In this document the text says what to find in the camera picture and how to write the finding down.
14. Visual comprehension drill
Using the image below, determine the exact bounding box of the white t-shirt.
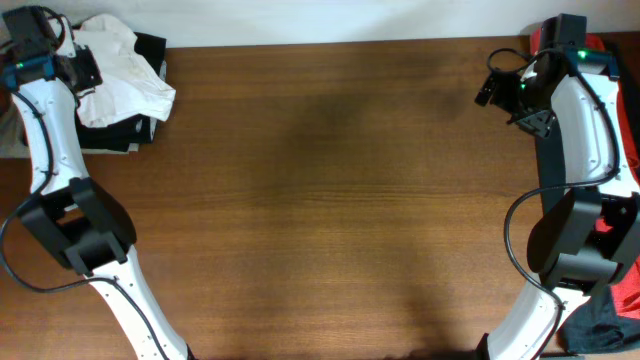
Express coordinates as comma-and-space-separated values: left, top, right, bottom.
72, 14, 176, 128

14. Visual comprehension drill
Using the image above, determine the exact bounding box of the red t-shirt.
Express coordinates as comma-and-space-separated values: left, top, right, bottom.
521, 30, 639, 317

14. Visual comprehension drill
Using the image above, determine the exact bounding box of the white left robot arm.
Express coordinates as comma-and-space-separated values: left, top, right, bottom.
1, 5, 193, 359

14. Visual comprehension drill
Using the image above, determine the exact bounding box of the dark grey garment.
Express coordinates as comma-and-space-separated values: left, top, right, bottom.
527, 137, 639, 354

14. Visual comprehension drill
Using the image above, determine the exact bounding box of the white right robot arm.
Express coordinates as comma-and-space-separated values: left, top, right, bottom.
474, 14, 639, 359

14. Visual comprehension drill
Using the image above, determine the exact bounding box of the folded black garment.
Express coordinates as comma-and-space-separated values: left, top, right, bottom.
75, 32, 167, 153

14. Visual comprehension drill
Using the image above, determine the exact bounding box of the beige folded garment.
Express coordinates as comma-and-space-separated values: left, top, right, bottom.
1, 103, 140, 159

